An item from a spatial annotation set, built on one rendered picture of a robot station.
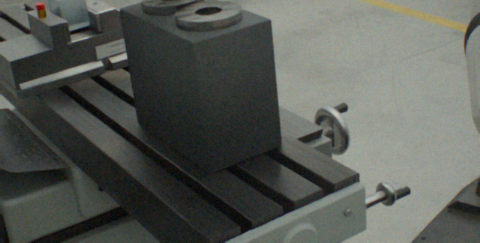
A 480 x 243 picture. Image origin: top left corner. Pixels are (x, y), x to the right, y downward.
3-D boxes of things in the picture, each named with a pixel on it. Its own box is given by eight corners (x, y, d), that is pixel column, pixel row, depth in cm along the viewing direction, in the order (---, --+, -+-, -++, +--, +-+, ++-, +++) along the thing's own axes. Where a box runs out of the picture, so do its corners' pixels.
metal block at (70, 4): (78, 18, 149) (72, -12, 147) (90, 25, 145) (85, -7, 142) (52, 25, 147) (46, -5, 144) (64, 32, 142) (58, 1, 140)
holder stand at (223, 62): (203, 100, 128) (188, -20, 120) (283, 145, 111) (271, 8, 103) (136, 123, 123) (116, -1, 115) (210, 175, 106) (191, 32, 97)
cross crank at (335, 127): (331, 139, 190) (328, 94, 185) (364, 156, 181) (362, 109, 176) (277, 161, 183) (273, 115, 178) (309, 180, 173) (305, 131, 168)
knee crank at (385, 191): (399, 189, 183) (399, 166, 181) (418, 199, 179) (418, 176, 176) (325, 224, 173) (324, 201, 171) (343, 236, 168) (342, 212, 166)
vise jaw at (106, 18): (100, 12, 155) (97, -8, 153) (127, 25, 145) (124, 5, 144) (73, 20, 152) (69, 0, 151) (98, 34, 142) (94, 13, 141)
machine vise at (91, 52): (156, 28, 164) (148, -23, 160) (191, 46, 153) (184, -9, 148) (-6, 77, 148) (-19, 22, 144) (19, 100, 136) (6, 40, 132)
